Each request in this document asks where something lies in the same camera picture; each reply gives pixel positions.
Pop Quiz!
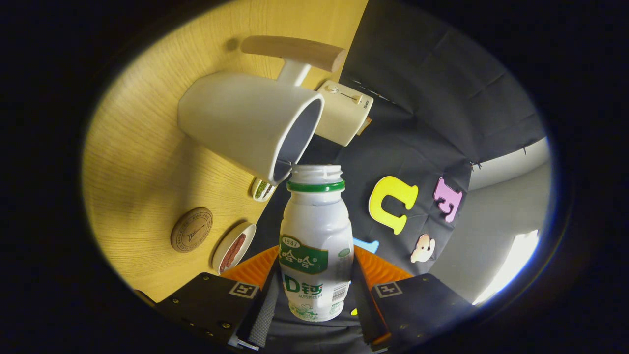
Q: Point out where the white plate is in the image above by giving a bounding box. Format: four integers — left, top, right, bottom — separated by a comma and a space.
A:
212, 222, 257, 275

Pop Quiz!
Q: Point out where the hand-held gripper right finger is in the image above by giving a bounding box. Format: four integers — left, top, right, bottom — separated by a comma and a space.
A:
350, 245, 465, 351

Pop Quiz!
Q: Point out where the wooden table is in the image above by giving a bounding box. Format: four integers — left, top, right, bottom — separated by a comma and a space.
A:
81, 0, 369, 303

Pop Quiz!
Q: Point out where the white juice bottle green label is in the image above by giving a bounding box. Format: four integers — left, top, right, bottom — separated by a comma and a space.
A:
278, 164, 355, 323

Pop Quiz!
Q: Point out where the black backdrop cloth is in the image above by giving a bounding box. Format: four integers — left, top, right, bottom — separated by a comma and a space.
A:
246, 0, 548, 354

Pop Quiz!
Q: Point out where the cream toaster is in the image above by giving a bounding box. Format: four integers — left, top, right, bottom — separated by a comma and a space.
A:
314, 80, 374, 147

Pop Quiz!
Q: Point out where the red meat patty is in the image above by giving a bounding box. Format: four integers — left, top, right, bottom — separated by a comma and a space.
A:
220, 233, 246, 273

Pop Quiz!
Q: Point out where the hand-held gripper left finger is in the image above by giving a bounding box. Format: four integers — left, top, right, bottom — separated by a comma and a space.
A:
135, 245, 282, 351

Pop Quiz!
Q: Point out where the white divided condiment dish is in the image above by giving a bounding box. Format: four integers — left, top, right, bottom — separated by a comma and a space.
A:
251, 178, 277, 202

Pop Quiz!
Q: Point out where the round cork coaster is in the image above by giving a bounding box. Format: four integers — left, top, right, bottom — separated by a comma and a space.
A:
171, 207, 214, 253

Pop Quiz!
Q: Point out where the white cup wooden handle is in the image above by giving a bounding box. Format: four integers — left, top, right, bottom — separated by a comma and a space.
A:
178, 35, 347, 186

